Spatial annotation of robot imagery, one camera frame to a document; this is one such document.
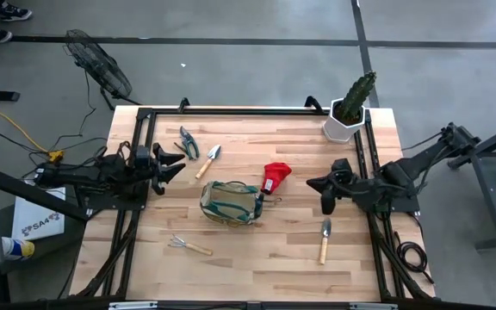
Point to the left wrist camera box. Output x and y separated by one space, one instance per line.
143 157

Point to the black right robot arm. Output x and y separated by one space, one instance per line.
403 172

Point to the white printed cardboard box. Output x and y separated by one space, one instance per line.
37 215

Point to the white hexagonal plant pot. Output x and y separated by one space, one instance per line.
338 133

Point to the red gardening glove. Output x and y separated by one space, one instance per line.
276 174

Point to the silver frame bracket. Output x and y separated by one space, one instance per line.
373 306
132 305

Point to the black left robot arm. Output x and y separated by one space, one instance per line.
80 174

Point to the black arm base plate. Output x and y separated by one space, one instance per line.
101 202
403 206

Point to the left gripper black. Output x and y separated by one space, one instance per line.
158 185

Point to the black metal desk frame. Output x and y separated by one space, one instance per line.
489 194

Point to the green cactus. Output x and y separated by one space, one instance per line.
355 97

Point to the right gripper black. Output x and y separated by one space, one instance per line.
329 202

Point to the black floor fan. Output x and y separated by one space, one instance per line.
99 66

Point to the black aluminium table frame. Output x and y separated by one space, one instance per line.
231 111

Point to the beige green canvas gardening bag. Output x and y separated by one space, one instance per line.
226 202

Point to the white yellow blue canister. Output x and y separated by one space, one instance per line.
17 249

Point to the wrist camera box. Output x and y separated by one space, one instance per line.
342 168
143 157

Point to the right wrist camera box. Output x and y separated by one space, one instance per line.
342 168

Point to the black metal stand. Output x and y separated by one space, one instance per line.
28 191

